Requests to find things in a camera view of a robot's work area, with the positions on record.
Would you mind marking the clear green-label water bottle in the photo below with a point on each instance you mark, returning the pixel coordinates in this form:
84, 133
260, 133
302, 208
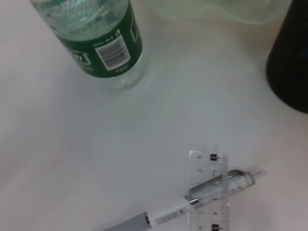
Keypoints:
96, 36

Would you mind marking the clear plastic ruler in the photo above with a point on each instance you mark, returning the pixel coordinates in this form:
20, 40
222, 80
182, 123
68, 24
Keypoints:
209, 211

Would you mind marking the white grey ballpoint pen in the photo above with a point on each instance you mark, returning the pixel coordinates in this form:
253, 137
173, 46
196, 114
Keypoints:
168, 214

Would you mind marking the green glass fruit plate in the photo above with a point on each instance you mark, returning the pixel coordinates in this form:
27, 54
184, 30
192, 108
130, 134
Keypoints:
228, 9

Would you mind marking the black mesh pen holder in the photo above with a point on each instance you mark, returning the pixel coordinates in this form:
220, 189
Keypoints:
291, 60

